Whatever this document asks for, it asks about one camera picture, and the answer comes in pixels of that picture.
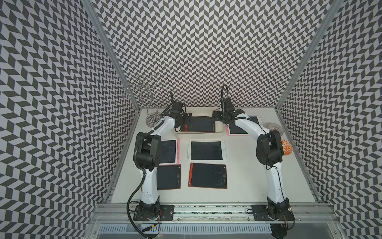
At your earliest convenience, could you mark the pink edged writing tablet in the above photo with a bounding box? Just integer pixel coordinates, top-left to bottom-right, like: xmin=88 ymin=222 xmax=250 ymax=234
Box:
xmin=133 ymin=137 xmax=177 ymax=169

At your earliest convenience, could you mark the white framed writing tablet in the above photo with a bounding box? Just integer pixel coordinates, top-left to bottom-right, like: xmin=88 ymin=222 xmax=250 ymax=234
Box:
xmin=188 ymin=140 xmax=227 ymax=162

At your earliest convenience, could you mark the red framed writing tablet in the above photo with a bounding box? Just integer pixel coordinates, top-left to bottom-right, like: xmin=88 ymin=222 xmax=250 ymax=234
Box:
xmin=156 ymin=164 xmax=181 ymax=190

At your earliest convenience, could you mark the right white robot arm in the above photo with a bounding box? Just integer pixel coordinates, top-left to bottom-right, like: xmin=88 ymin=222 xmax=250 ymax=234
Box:
xmin=212 ymin=97 xmax=294 ymax=223

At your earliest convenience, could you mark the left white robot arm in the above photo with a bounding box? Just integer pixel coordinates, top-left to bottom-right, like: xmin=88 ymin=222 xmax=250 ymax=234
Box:
xmin=128 ymin=101 xmax=186 ymax=218

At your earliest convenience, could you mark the clear glass bowl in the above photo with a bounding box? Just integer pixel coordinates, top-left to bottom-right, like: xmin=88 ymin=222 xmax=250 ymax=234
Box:
xmin=266 ymin=122 xmax=284 ymax=135

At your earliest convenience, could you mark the orange patterned bowl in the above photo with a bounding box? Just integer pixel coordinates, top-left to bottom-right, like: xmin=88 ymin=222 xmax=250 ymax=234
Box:
xmin=282 ymin=139 xmax=293 ymax=155

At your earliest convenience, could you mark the silver wire stand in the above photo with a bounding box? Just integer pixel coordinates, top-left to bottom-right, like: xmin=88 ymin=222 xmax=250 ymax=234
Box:
xmin=125 ymin=74 xmax=162 ymax=128

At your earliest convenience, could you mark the black corrugated cable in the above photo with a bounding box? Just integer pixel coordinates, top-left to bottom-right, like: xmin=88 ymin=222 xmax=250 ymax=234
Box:
xmin=126 ymin=134 xmax=156 ymax=239

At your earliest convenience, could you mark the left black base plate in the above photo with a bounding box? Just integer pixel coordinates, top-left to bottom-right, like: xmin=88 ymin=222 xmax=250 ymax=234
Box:
xmin=133 ymin=205 xmax=175 ymax=222

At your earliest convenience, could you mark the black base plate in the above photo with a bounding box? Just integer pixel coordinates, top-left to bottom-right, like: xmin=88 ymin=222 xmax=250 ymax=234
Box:
xmin=133 ymin=205 xmax=175 ymax=222
xmin=251 ymin=205 xmax=295 ymax=222

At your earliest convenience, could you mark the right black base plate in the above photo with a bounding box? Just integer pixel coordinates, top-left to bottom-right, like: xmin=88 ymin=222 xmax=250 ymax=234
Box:
xmin=251 ymin=205 xmax=295 ymax=222

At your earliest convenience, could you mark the aluminium front rail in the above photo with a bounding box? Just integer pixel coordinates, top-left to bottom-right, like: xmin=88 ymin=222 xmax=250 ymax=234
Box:
xmin=89 ymin=202 xmax=338 ymax=224

